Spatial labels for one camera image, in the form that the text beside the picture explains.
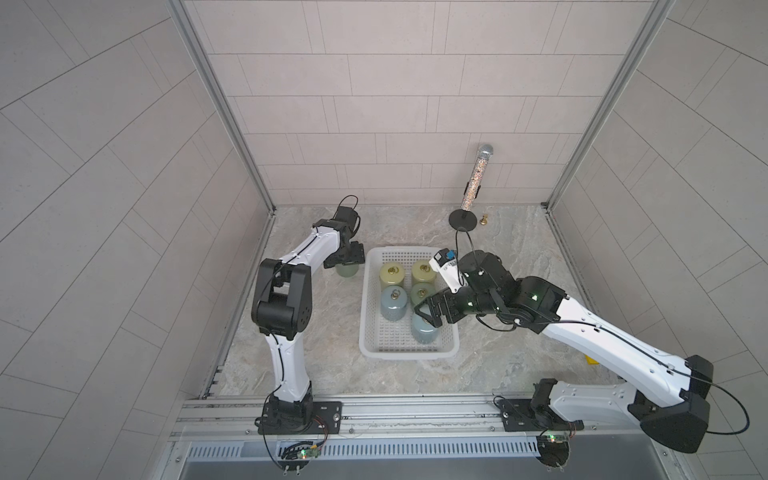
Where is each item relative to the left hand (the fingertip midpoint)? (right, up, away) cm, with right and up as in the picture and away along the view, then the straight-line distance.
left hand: (353, 256), depth 98 cm
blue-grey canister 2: (+21, -18, -20) cm, 34 cm away
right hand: (+22, -9, -31) cm, 39 cm away
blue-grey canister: (+14, -11, -15) cm, 23 cm away
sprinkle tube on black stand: (+40, +13, +14) cm, 44 cm away
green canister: (+22, -9, -14) cm, 27 cm away
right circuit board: (+51, -42, -30) cm, 72 cm away
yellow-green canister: (+13, -4, -11) cm, 17 cm away
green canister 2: (-1, -4, -5) cm, 6 cm away
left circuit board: (-7, -41, -34) cm, 53 cm away
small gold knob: (+48, +12, +14) cm, 51 cm away
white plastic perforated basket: (+10, -22, -15) cm, 28 cm away
